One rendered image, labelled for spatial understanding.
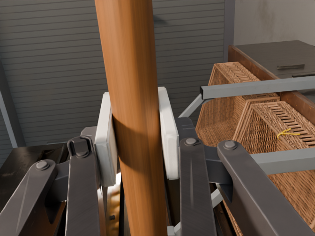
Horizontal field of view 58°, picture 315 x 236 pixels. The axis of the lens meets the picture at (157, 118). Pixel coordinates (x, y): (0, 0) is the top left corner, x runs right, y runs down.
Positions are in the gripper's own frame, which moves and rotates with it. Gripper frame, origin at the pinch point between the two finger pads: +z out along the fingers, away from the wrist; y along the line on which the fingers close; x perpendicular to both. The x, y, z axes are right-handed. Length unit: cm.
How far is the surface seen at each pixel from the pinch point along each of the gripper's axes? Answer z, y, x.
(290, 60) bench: 128, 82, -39
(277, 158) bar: 39, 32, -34
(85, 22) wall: 330, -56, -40
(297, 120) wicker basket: 73, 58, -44
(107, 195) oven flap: 82, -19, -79
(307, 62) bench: 122, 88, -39
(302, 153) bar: 40, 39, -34
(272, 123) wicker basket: 72, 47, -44
